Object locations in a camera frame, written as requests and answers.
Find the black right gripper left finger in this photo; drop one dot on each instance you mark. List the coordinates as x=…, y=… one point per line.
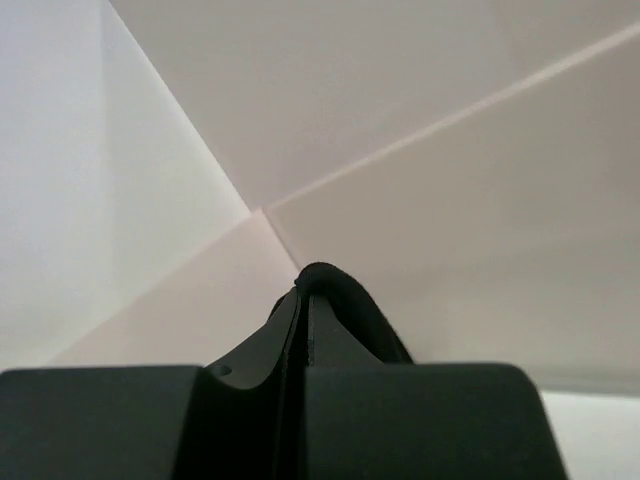
x=237, y=418

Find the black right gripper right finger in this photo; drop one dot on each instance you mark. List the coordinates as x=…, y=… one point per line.
x=365, y=419

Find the black tank top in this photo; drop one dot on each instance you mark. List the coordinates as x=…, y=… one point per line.
x=350, y=295

